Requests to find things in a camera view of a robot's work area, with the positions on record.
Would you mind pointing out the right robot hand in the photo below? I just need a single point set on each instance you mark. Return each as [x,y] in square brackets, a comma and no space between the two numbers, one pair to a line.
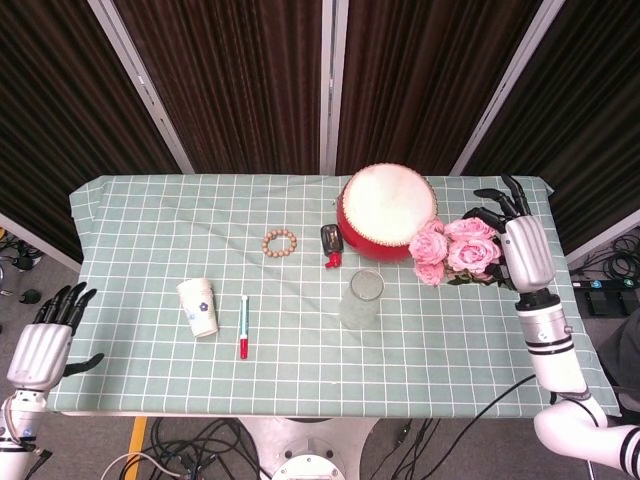
[525,250]

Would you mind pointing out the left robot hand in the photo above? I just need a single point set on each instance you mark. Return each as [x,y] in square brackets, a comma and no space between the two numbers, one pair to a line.
[40,345]

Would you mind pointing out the pink rose bouquet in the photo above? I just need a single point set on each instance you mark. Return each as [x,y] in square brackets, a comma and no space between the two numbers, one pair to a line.
[460,250]

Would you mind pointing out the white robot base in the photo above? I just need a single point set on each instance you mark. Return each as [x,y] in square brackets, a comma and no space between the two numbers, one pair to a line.
[307,447]

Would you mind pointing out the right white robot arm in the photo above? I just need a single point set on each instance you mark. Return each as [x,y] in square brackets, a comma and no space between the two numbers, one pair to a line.
[560,360]

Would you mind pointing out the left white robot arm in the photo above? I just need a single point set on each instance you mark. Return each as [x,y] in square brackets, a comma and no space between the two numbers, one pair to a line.
[17,435]

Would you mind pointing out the yellow floor tape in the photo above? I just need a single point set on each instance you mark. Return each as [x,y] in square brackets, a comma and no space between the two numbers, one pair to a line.
[137,435]

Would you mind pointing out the red drum with white head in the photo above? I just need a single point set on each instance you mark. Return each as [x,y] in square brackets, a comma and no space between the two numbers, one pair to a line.
[387,212]

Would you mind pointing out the dark ribbed partition panel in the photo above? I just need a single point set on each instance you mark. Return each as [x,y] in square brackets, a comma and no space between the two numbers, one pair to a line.
[65,100]
[575,110]
[425,85]
[220,85]

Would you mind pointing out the white paper cup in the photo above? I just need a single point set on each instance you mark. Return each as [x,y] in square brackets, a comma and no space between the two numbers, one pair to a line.
[199,307]

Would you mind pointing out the black and red car key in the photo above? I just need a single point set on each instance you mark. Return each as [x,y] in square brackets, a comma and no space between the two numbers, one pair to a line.
[332,242]

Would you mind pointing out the green checkered tablecloth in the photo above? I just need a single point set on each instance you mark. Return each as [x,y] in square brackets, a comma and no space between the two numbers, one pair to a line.
[310,350]

